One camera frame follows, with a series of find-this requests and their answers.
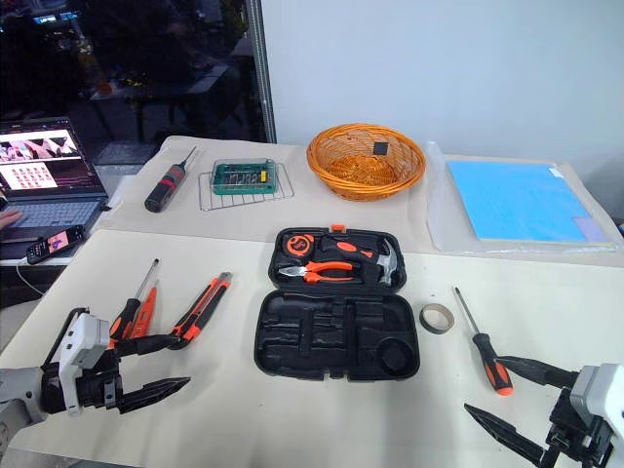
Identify metal window frame post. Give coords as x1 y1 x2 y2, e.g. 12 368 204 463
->
245 0 279 143

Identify claw hammer orange black grip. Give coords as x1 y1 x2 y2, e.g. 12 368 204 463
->
319 235 404 287

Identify orange black tape measure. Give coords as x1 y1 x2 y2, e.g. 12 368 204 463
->
285 234 316 257

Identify open laptop computer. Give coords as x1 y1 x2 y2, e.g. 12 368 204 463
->
0 116 110 245

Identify blue board in plastic bag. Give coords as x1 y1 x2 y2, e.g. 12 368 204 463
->
425 139 621 255

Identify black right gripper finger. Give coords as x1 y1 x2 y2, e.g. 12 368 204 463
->
493 355 582 390
463 403 547 467

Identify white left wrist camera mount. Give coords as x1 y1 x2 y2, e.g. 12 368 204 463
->
58 311 111 416

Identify beige table cover sheet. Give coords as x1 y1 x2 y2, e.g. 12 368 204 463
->
0 228 624 468
96 135 624 268

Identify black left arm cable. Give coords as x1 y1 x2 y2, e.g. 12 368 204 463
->
41 306 92 371

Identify black smartphone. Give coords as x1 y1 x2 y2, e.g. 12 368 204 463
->
25 224 87 266

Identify orange handled pliers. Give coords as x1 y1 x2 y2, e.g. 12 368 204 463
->
277 259 360 285

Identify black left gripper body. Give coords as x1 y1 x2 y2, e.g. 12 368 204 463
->
76 347 124 415

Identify orange woven basket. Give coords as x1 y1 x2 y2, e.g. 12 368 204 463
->
305 122 428 202

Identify black orange handled screwdriver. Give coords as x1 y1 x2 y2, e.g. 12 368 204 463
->
107 258 161 343
452 286 515 398

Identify grey tape roll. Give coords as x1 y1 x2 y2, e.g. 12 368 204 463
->
418 302 456 336

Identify green circuit board box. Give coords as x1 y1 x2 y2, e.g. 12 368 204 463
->
210 157 280 198

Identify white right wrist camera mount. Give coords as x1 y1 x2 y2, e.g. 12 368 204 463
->
568 363 624 468

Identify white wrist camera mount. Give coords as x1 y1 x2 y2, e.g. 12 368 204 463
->
568 363 624 468
58 311 111 416

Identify orange voltage tester pen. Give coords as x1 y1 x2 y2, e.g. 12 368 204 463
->
133 280 160 338

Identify orange black utility knife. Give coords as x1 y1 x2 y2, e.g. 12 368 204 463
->
170 271 234 350

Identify black plastic tool case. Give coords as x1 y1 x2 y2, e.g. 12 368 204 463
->
253 223 422 383

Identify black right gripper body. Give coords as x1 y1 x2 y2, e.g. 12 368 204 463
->
540 388 613 468

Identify metal wire rack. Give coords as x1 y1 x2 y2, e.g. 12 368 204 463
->
197 161 297 213

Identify thin white cable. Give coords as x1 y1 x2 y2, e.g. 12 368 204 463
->
16 261 46 296

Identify dark background table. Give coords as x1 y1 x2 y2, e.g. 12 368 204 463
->
89 61 231 143

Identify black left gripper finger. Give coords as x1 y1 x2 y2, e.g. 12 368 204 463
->
115 333 184 359
119 375 192 416

